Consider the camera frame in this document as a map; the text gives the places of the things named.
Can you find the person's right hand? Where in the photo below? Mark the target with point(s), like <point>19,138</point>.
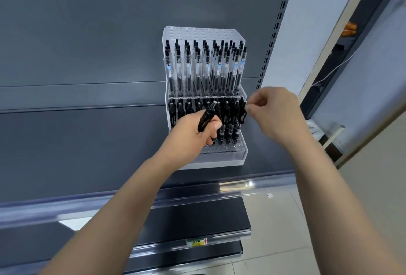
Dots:
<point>280,114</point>

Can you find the person's left hand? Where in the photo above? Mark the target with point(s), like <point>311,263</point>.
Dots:
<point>182,138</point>

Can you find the person's right thumb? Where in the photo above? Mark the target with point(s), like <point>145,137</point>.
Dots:
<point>255,112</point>

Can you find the person's left thumb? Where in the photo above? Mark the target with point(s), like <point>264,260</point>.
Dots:
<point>213,123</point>

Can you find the black retractable pen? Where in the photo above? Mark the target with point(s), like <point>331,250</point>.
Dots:
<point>206,117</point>
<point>242,116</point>

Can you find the person's right forearm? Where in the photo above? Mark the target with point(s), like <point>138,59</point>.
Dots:
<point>336,208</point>

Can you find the person's left forearm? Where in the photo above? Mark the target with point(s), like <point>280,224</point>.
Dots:
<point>111,217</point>

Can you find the group of black pens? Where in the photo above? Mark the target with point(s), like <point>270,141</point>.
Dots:
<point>226,119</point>

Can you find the clear acrylic pen display stand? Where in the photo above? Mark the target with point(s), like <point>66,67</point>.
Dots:
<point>236,155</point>

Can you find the row of clear barrel pens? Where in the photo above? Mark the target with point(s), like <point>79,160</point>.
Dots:
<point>203,65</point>

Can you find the dark grey shelf board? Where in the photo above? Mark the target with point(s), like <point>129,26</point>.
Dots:
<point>196,217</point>
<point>190,259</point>

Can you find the slotted grey shelf upright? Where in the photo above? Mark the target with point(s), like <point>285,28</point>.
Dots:
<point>279,17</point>

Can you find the green and red shelf label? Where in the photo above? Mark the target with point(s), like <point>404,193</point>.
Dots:
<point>196,242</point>

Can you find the orange packet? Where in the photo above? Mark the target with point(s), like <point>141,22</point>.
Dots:
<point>349,29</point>

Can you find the dark grey shelving unit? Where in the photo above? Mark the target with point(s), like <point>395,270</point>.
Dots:
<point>79,62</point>

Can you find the clear shelf price rail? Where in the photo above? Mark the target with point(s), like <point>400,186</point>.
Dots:
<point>79,203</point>

